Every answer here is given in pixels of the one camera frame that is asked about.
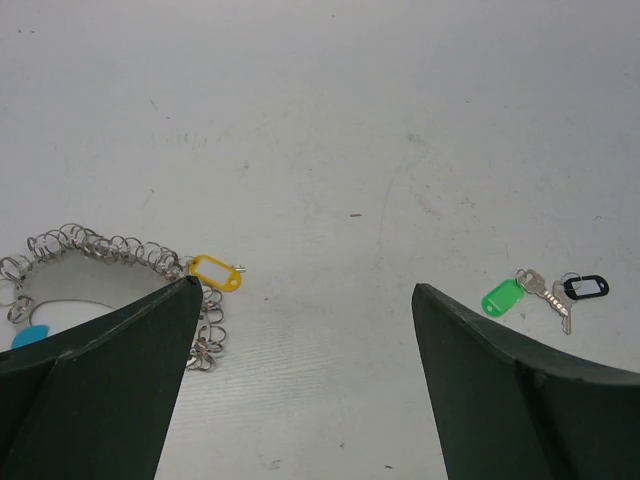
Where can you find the silver key on green tag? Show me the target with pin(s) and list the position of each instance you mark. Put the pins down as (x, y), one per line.
(535, 284)

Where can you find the silver key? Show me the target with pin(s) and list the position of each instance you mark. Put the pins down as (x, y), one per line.
(535, 284)
(564, 306)

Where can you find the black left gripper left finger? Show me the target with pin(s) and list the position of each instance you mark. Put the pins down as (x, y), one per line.
(96, 401)

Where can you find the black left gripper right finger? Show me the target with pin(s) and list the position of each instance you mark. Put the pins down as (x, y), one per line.
(509, 407)

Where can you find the yellow key tag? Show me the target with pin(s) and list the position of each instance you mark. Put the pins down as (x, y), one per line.
(215, 273)

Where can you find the metal key organizer blue handle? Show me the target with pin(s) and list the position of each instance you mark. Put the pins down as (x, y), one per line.
(74, 263)

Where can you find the green key tag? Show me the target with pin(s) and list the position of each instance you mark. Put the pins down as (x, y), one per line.
(502, 298)

